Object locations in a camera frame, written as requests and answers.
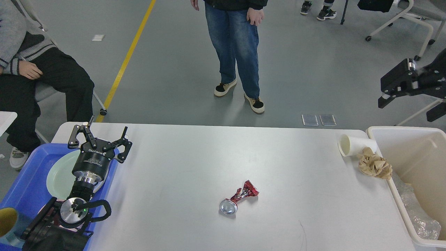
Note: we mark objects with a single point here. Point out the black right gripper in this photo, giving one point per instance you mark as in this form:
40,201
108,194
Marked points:
406,79

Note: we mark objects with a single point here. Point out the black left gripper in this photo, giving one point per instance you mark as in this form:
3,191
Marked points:
94,162

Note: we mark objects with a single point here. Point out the green plate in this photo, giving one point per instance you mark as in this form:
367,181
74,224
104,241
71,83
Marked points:
60,179

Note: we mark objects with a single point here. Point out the beige paper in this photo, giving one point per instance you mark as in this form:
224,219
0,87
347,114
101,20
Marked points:
373,165

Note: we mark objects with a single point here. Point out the aluminium foil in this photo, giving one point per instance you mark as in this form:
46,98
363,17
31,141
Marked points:
425,226

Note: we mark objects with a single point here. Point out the crushed red can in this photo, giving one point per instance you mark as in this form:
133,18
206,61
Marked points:
229,206

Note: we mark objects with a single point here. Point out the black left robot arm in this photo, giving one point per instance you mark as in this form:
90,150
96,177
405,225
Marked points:
51,238

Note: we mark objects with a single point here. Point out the white plastic bin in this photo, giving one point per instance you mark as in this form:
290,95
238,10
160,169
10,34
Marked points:
418,157

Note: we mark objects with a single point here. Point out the white office chair left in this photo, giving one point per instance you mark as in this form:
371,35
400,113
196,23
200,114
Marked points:
43,90

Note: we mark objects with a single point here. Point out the white office chair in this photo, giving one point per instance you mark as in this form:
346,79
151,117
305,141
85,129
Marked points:
388,37
43,90

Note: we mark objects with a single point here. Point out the blue plastic tray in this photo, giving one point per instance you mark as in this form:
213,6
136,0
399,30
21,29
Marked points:
29,193

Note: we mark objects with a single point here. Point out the white office chair right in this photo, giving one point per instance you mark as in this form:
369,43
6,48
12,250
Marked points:
388,37

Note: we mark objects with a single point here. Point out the white paper cup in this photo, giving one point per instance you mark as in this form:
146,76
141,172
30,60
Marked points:
349,146

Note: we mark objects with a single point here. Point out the clear floor plate right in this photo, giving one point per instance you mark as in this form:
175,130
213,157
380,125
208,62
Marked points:
328,120

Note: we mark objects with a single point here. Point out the clear floor plate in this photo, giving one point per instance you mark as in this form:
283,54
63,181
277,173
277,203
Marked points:
328,120
310,120

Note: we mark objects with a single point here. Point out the seated person at left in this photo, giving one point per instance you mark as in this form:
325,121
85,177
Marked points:
27,55

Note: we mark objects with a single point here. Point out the white floor tag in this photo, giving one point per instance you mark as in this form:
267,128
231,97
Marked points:
98,37

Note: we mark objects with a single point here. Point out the clear floor plate left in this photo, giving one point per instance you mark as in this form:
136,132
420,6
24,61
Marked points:
310,120

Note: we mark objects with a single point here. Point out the dark blue mug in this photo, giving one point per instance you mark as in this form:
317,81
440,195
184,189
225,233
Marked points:
12,225

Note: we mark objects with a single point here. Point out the person in blue jeans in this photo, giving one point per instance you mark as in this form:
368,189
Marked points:
232,26

